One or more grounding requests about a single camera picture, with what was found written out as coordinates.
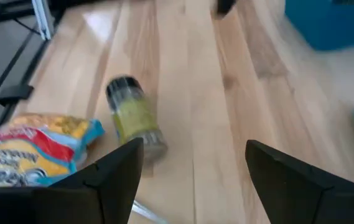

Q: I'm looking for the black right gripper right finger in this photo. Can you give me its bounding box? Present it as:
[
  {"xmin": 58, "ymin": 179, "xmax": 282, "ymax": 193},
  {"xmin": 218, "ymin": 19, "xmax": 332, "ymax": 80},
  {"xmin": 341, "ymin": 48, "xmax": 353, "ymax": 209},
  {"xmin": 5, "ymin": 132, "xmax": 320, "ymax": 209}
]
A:
[{"xmin": 245, "ymin": 139, "xmax": 354, "ymax": 224}]

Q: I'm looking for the black-lid herb jar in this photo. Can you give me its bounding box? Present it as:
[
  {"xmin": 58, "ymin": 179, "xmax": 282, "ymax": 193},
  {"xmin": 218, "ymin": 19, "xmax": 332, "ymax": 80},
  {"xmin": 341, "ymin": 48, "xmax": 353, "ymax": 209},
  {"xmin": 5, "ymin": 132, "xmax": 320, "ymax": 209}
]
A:
[{"xmin": 105, "ymin": 75, "xmax": 169, "ymax": 162}]

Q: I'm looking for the yellow ramen noodle packet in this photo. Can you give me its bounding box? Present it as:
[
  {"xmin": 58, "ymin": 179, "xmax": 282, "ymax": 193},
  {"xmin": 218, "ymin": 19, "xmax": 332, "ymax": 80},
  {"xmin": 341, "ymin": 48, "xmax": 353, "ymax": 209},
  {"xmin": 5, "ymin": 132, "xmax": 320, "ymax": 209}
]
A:
[{"xmin": 0, "ymin": 113, "xmax": 105, "ymax": 187}]

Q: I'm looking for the black metal table frame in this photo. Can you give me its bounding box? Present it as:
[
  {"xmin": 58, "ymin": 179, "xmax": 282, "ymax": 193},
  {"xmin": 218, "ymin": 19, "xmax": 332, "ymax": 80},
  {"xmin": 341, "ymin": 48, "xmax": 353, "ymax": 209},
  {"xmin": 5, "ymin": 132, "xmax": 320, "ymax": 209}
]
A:
[{"xmin": 0, "ymin": 0, "xmax": 59, "ymax": 147}]

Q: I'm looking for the silver metal spoon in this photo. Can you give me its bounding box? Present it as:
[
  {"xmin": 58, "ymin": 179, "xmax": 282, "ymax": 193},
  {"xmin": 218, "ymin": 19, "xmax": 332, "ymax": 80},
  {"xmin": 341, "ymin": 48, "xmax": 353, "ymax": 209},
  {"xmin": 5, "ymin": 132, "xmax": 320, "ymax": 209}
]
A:
[{"xmin": 131, "ymin": 200, "xmax": 168, "ymax": 224}]

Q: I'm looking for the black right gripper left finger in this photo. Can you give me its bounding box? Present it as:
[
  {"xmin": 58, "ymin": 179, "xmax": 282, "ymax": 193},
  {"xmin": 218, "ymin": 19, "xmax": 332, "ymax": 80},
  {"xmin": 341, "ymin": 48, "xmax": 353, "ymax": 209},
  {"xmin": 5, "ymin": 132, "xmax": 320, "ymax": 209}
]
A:
[{"xmin": 0, "ymin": 138, "xmax": 144, "ymax": 224}]

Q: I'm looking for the blue plastic bin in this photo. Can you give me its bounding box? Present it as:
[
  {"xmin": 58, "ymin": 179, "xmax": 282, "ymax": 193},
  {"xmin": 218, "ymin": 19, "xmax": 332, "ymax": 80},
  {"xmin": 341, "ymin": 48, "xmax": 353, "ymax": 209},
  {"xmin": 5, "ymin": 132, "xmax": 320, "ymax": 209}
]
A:
[{"xmin": 284, "ymin": 0, "xmax": 354, "ymax": 52}]

